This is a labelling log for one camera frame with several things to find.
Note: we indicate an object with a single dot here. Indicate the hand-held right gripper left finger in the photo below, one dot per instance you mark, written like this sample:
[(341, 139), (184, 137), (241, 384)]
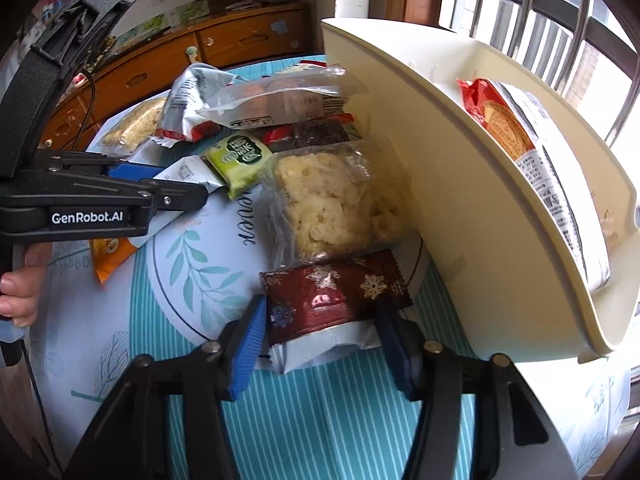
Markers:
[(247, 345)]

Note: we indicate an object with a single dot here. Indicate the green printed card strip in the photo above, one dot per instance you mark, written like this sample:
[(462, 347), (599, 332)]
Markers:
[(165, 20)]

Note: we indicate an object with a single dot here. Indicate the long red blue biscuit packet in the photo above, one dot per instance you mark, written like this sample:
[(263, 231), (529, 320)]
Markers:
[(540, 160)]

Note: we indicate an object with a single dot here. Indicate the silver red snack packet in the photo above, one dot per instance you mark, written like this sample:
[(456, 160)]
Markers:
[(195, 105)]

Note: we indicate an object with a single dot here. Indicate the metal window bars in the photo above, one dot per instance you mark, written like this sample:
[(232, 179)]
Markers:
[(540, 5)]

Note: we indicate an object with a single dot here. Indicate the clear rice crisp packet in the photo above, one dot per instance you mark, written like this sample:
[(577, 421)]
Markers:
[(325, 200)]

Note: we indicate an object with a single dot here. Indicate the small orange snack packet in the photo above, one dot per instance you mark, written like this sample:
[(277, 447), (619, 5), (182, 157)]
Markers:
[(107, 257)]

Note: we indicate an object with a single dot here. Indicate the small green snack packet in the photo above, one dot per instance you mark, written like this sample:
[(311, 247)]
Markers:
[(240, 157)]

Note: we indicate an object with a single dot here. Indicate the small blue white snack packet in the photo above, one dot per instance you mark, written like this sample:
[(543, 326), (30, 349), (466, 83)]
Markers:
[(190, 172)]

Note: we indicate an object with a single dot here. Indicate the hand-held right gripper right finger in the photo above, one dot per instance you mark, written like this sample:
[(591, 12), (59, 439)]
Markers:
[(400, 350)]

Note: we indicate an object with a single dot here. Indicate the clear brown pastry packet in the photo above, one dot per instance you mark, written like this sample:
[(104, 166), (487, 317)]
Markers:
[(280, 100)]

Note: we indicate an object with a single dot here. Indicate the clear yellow cracker packet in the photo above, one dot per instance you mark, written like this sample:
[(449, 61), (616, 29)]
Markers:
[(130, 130)]

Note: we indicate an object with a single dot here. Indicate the red clear date cake packet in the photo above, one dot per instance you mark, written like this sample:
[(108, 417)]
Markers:
[(320, 133)]

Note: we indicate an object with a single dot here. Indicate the white plastic bin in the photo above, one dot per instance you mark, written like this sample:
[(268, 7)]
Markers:
[(475, 220)]

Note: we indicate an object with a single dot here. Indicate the person's left hand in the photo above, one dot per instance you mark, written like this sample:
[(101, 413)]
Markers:
[(22, 290)]

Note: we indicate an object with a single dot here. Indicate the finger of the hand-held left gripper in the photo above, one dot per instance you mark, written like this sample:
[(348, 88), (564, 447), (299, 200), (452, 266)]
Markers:
[(135, 170), (180, 197)]

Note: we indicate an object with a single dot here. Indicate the wooden desk with drawers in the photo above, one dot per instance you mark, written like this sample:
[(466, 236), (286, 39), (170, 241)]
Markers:
[(150, 67)]

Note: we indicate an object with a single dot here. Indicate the dark red snowflake packet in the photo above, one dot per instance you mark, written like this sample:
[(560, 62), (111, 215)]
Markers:
[(330, 295)]

